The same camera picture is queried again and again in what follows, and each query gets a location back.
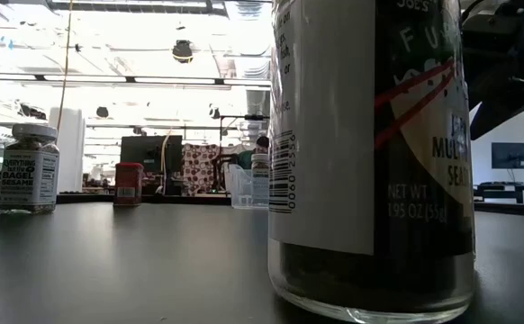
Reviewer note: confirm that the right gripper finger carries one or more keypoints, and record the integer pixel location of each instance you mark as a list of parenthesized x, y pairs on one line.
[(505, 105)]

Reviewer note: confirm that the white-lidded bagel seasoning jar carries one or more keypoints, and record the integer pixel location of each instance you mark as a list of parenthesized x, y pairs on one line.
[(260, 180), (28, 175)]

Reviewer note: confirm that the red-lidded smoked paprika tin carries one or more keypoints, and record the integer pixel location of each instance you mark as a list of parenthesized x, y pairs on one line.
[(128, 184)]

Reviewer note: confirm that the black bench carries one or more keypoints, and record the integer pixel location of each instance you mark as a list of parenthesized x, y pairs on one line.
[(505, 186)]

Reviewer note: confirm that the black metal stand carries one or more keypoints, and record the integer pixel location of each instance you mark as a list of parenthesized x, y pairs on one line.
[(244, 117)]

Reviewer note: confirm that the person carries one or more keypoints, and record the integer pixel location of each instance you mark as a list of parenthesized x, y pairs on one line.
[(245, 159)]

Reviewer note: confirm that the clear plastic bin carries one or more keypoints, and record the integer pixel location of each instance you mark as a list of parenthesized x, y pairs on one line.
[(239, 189)]

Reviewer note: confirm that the black ceiling lamp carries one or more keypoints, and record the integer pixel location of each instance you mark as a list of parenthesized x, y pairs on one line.
[(182, 51), (102, 112)]

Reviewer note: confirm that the polka dot cloth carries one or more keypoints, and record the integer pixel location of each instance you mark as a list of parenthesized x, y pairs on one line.
[(201, 166)]

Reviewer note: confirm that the black computer monitor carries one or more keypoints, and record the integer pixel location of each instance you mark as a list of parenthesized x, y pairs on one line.
[(145, 153)]

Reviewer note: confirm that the white pillar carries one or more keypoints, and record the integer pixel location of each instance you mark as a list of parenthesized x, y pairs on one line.
[(68, 148)]

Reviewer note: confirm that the wall television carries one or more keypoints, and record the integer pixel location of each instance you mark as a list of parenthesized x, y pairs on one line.
[(509, 155)]

